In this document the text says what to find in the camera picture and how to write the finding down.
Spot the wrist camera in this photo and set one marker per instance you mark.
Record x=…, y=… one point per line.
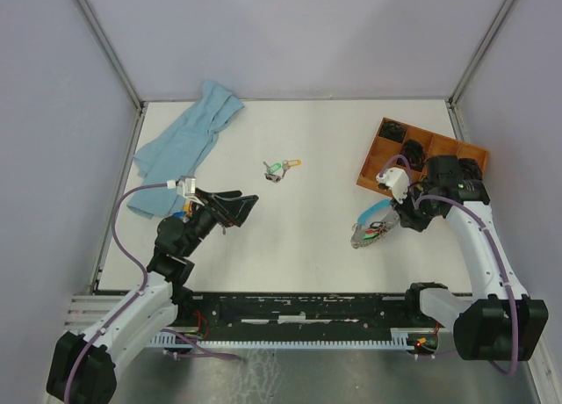
x=397, y=181
x=185, y=186

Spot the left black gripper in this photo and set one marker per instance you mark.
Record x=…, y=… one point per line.
x=219, y=212

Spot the yellow tagged key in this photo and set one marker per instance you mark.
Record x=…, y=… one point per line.
x=288, y=164

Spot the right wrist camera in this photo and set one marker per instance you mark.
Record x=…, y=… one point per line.
x=397, y=181

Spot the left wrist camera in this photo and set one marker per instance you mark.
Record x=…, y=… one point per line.
x=185, y=186

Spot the light blue cloth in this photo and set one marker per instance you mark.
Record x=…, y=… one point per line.
x=186, y=143

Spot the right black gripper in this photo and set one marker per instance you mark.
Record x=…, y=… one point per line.
x=407, y=220

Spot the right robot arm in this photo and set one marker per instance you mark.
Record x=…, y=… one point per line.
x=501, y=322

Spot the orange wooden compartment tray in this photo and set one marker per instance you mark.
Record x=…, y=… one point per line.
x=410, y=147

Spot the white slotted cable duct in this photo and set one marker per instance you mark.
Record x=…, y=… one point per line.
x=291, y=337

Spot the large keyring with blue handle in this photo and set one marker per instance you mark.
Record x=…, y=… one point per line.
x=364, y=236

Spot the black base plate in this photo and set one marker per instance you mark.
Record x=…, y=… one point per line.
x=390, y=310

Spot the aluminium frame rail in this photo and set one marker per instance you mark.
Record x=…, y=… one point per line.
x=85, y=311

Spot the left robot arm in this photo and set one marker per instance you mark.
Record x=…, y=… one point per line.
x=86, y=367

